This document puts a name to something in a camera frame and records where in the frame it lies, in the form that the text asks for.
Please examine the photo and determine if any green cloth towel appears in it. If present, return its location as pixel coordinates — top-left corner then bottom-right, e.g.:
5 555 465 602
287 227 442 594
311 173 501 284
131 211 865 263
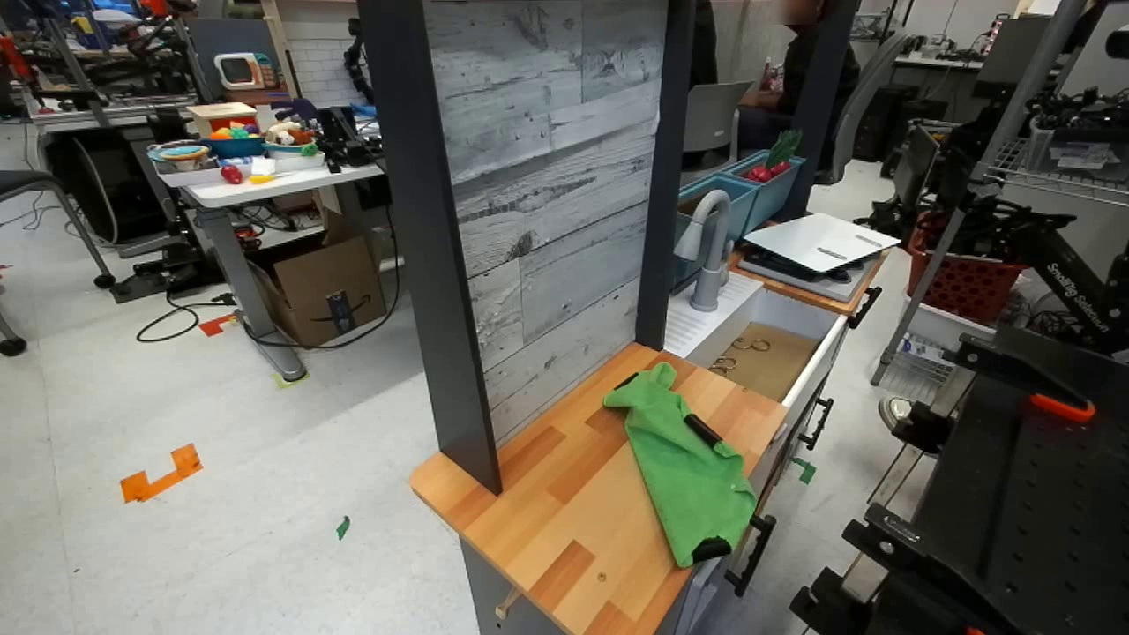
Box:
599 360 762 572

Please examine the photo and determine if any grey wood-print back panel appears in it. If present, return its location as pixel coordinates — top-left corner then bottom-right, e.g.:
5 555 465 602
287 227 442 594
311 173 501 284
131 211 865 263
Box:
419 0 671 449

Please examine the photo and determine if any grey toy faucet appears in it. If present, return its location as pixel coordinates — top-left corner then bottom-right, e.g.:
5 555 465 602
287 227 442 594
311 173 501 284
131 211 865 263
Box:
684 187 740 314

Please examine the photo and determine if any short black cylinder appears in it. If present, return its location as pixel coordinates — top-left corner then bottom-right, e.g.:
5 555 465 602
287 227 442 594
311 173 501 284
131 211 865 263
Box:
684 409 725 451

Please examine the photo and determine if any blue plastic bin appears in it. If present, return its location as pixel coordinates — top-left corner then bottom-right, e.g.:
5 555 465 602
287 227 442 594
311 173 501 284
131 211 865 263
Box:
734 150 812 234
674 173 762 262

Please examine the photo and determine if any wooden countertop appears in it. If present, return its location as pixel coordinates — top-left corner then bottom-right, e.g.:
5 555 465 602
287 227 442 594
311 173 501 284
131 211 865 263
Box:
407 273 887 635

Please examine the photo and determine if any brown cardboard box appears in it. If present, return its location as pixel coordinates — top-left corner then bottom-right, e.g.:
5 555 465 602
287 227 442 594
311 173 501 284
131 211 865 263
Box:
252 227 393 351

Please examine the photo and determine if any grey office chair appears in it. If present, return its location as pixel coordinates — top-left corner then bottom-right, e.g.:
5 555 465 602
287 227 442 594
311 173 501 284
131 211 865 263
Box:
680 77 756 163

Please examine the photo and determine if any white flat board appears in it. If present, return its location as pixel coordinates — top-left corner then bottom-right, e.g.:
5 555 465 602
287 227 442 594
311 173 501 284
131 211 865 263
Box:
740 209 902 281

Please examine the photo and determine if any white desk with grey leg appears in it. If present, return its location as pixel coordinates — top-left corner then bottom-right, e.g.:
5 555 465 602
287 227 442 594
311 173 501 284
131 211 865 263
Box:
151 150 393 385

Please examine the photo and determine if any seated person in black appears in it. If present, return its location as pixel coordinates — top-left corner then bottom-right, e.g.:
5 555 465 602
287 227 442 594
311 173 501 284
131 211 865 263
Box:
736 0 861 155

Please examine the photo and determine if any small orange floor tape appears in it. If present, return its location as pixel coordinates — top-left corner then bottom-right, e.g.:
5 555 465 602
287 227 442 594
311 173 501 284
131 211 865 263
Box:
193 309 244 341

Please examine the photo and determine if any pile of colourful toys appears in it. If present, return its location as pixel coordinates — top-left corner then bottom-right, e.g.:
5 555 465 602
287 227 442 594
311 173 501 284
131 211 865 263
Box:
173 98 325 187

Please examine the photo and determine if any grey metal tripod stand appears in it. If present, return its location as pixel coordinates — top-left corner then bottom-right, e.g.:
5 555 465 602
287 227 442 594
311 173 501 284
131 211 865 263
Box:
867 0 1092 389

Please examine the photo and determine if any red plastic crate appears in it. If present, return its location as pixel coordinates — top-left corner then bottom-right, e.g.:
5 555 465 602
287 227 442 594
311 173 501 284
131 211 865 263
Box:
907 214 1028 327

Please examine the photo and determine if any large orange floor tape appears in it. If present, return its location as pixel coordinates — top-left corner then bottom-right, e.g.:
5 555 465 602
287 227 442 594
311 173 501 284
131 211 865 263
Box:
118 442 204 507

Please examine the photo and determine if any wide dark upright post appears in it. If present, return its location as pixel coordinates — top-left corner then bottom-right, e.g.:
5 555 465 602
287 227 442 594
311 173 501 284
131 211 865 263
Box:
358 0 504 496

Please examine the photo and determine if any narrow dark upright post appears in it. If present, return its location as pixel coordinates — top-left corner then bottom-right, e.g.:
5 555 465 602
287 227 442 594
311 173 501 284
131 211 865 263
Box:
631 0 699 351

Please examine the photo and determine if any black drawer handle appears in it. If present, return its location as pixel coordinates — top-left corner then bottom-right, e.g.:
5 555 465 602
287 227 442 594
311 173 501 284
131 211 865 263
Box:
843 281 887 332
725 512 779 599
795 394 840 454

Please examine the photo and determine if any black floor cable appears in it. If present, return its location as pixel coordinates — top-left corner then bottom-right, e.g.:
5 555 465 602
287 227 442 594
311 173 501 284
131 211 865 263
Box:
131 294 241 348

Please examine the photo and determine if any orange handle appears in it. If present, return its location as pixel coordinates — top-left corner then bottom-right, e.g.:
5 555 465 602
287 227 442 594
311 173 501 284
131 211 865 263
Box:
1025 389 1100 429

